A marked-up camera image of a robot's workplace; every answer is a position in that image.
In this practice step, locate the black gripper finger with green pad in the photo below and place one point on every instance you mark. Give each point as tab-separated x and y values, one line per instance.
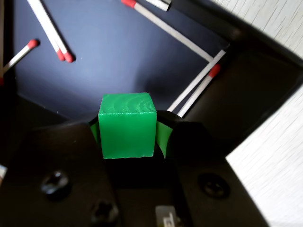
59	165
201	165

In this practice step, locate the green wooden cube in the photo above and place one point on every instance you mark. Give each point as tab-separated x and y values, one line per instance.
127	130

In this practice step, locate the black box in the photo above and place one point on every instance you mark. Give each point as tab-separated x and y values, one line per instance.
106	59

